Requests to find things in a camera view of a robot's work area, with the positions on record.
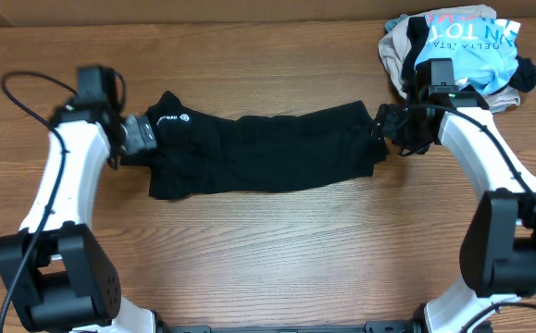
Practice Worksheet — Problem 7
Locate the black t-shirt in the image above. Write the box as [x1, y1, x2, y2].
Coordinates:
[121, 92, 388, 200]

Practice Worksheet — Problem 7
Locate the beige folded garment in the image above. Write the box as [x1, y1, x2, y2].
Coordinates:
[378, 5, 521, 113]

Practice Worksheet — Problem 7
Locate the light blue printed t-shirt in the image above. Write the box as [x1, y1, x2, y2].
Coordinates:
[415, 14, 521, 95]

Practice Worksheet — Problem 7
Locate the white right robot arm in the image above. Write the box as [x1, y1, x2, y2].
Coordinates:
[372, 92, 536, 332]

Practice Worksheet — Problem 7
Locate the brown cardboard backboard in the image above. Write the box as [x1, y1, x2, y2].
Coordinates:
[0, 0, 536, 27]

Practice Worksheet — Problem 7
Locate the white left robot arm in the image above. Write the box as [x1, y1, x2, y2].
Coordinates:
[0, 102, 166, 332]

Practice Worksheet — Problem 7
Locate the teal garment in pile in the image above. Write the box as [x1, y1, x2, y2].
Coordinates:
[384, 14, 410, 33]

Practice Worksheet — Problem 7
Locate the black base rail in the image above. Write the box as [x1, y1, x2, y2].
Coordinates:
[156, 320, 427, 333]

